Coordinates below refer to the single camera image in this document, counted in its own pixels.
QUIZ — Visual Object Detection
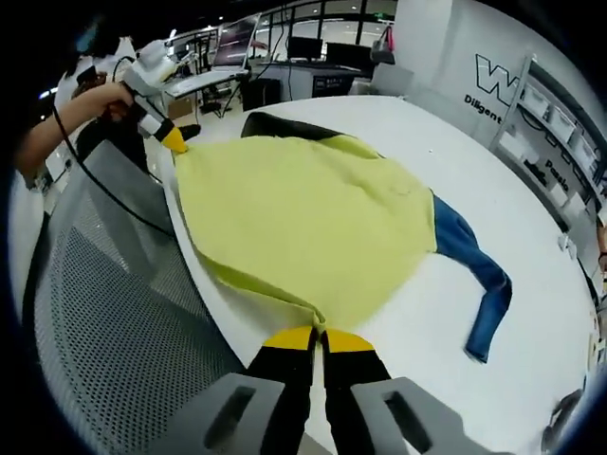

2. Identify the dark object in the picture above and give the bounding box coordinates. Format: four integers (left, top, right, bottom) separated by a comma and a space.
540, 388, 585, 451

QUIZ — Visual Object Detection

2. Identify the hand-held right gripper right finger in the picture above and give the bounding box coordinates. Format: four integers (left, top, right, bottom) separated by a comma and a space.
321, 328, 470, 455

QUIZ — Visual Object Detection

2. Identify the white storage bin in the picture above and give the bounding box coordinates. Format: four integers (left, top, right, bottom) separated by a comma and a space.
524, 87, 551, 115
576, 130, 601, 162
549, 106, 578, 138

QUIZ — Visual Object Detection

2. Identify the black computer monitor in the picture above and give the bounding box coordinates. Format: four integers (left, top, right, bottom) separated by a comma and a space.
325, 41, 372, 68
286, 36, 324, 62

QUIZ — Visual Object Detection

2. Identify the hanging handbag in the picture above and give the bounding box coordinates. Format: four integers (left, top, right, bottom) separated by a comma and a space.
371, 24, 397, 66

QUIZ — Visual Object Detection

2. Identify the grey counter desk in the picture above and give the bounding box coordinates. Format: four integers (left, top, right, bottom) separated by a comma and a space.
258, 59, 376, 103

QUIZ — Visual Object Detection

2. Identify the person's left hand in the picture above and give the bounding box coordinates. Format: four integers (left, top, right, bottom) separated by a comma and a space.
69, 82, 133, 126

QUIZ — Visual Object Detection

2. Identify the grey mesh chair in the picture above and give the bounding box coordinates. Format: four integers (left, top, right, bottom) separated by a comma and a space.
23, 139, 250, 455

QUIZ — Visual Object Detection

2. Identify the cardboard box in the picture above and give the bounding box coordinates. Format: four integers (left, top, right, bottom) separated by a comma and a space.
168, 97, 198, 119

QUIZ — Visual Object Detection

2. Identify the grey shelving rack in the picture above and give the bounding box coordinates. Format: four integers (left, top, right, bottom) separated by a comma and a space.
490, 55, 607, 228

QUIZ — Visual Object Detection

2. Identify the white side desk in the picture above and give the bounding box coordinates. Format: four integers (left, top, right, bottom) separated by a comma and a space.
160, 65, 251, 100

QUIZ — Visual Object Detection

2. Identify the large curved monitor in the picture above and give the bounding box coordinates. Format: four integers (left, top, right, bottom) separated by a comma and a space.
212, 16, 261, 72

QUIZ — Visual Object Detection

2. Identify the yellow garment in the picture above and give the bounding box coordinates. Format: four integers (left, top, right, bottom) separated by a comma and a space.
171, 112, 514, 365

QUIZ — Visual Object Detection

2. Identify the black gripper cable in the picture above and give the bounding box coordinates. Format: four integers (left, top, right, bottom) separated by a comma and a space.
50, 101, 179, 238

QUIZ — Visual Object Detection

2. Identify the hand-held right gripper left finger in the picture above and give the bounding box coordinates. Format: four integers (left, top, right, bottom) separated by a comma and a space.
160, 325, 319, 455

